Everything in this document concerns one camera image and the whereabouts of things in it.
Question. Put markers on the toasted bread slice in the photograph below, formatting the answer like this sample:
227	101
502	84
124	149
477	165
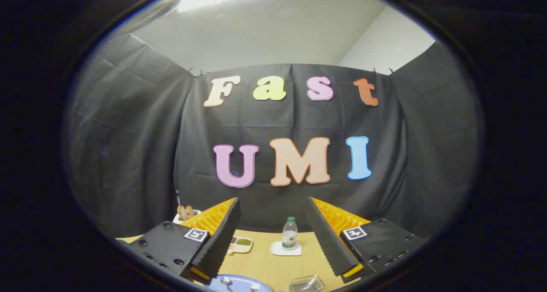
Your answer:
181	213
190	210

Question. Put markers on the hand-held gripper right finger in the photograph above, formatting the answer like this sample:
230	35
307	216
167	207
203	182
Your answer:
327	240

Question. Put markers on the perforated metal basket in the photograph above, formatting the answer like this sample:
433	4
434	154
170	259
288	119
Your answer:
305	284

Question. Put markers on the white toaster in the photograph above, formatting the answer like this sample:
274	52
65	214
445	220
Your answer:
194	213

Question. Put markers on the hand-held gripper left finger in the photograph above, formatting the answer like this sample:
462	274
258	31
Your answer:
220	240

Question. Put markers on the clear water bottle green cap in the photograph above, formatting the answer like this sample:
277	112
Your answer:
289	234

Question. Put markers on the white divided dish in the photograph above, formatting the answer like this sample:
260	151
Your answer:
243	243

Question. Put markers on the blue plate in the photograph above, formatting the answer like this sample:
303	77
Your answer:
243	283

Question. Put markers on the white square coaster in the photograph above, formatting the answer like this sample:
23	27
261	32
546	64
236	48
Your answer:
275	251

